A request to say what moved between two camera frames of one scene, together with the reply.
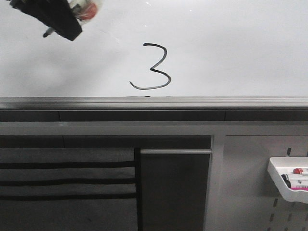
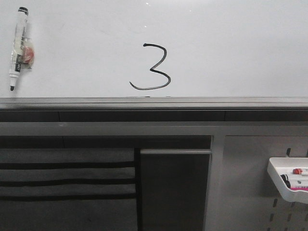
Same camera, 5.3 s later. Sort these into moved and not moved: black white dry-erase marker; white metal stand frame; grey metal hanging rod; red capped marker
Moved: black white dry-erase marker
Not moved: grey metal hanging rod; white metal stand frame; red capped marker
